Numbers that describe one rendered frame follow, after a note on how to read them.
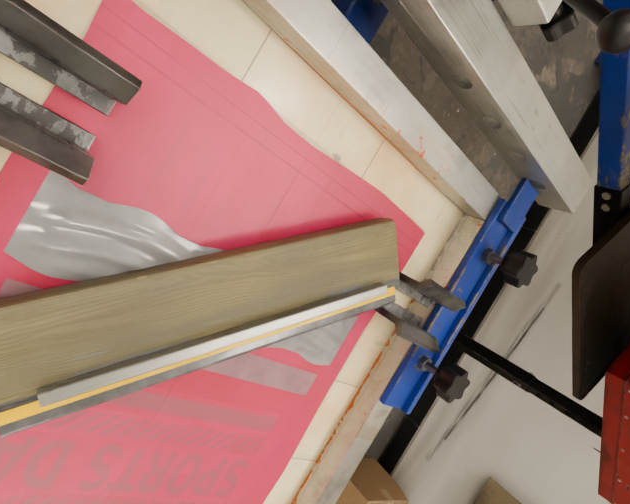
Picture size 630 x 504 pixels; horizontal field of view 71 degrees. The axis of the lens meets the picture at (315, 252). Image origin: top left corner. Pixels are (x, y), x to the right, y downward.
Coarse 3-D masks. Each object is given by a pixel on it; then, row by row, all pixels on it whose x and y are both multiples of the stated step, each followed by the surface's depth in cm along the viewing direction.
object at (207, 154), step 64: (128, 0) 30; (128, 64) 32; (192, 64) 34; (128, 128) 33; (192, 128) 36; (256, 128) 39; (0, 192) 30; (128, 192) 35; (192, 192) 38; (256, 192) 41; (0, 256) 31
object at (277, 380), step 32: (320, 160) 43; (288, 192) 43; (320, 192) 45; (352, 192) 47; (288, 224) 44; (320, 224) 46; (416, 224) 54; (256, 352) 47; (288, 352) 50; (192, 384) 44; (224, 384) 46; (256, 384) 49; (288, 384) 51; (320, 384) 54; (288, 416) 53; (288, 448) 55; (256, 480) 54
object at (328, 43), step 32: (256, 0) 33; (288, 0) 33; (320, 0) 34; (288, 32) 35; (320, 32) 35; (352, 32) 37; (320, 64) 38; (352, 64) 38; (384, 64) 40; (352, 96) 41; (384, 96) 41; (384, 128) 44; (416, 128) 44; (416, 160) 48; (448, 160) 48; (448, 192) 53; (480, 192) 53; (480, 224) 56; (448, 256) 57; (384, 352) 58; (384, 384) 56; (352, 416) 58; (384, 416) 58; (352, 448) 57; (320, 480) 57
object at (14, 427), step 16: (368, 304) 49; (384, 304) 50; (320, 320) 45; (336, 320) 47; (272, 336) 43; (288, 336) 44; (224, 352) 40; (240, 352) 41; (176, 368) 38; (192, 368) 39; (128, 384) 36; (144, 384) 37; (80, 400) 34; (96, 400) 35; (32, 416) 33; (48, 416) 33; (0, 432) 32; (16, 432) 32
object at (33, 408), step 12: (372, 300) 49; (336, 312) 46; (300, 324) 44; (264, 336) 42; (228, 348) 40; (192, 360) 39; (156, 372) 37; (120, 384) 36; (84, 396) 34; (24, 408) 32; (36, 408) 33; (48, 408) 33; (0, 420) 32; (12, 420) 32
